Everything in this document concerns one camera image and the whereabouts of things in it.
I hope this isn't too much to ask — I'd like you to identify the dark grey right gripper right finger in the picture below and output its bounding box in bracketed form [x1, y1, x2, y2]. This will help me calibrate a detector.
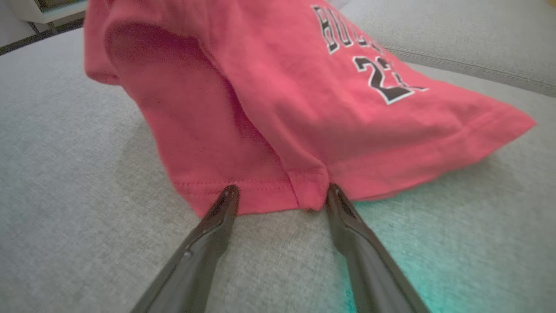
[326, 183, 430, 313]

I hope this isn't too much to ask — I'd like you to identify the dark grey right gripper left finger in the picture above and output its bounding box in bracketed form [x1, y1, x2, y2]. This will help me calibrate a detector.
[130, 185, 240, 313]

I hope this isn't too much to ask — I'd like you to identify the small red Bulls jersey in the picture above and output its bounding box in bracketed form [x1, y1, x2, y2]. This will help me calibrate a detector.
[83, 0, 537, 217]

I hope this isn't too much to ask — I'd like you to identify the small grey sofa cushion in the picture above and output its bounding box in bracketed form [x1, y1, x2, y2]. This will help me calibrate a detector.
[339, 0, 556, 97]

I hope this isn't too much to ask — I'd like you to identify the white low cabinet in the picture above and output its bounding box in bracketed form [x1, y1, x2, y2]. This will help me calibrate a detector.
[4, 0, 87, 24]

